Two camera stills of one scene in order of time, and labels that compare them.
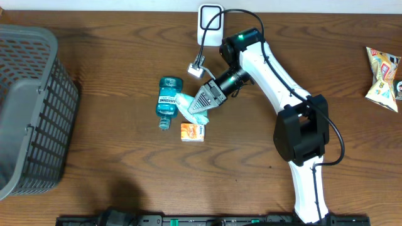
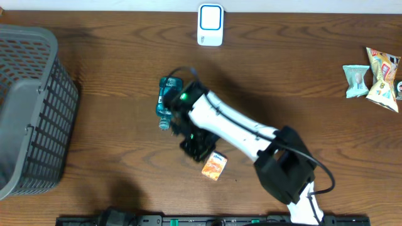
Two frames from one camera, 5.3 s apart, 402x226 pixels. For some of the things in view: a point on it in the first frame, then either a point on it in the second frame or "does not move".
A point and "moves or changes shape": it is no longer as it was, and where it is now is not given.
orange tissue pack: (191, 132) moves or changes shape
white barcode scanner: (215, 33) does not move
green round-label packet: (397, 87) does not move
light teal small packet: (183, 102) moves or changes shape
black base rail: (145, 220) does not move
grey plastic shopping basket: (39, 101) does not move
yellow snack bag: (384, 66) does not move
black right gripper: (206, 89) to (198, 155)
